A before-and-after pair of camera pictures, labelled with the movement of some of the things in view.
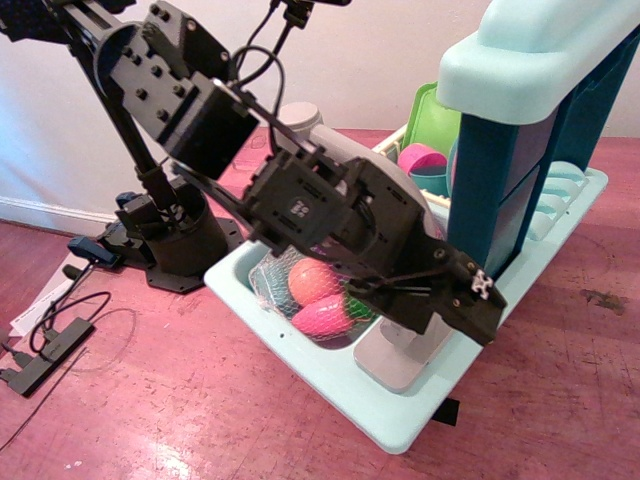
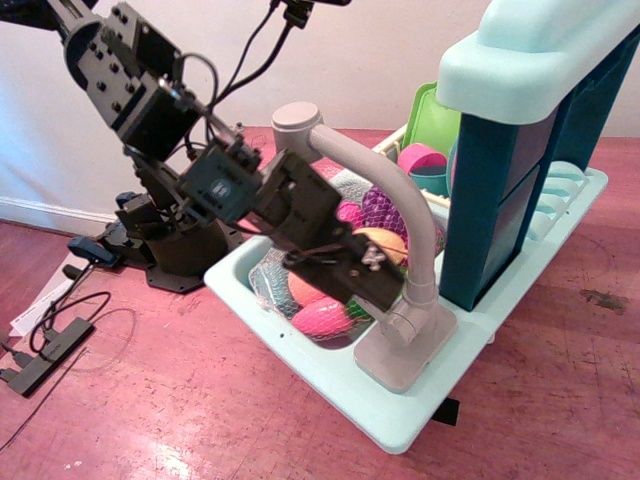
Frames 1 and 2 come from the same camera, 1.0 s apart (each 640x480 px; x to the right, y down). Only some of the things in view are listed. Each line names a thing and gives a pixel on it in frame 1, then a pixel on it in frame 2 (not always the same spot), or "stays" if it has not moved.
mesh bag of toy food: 310,296 stays
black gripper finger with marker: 452,289 to 351,268
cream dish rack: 395,140 stays
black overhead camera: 298,12 stays
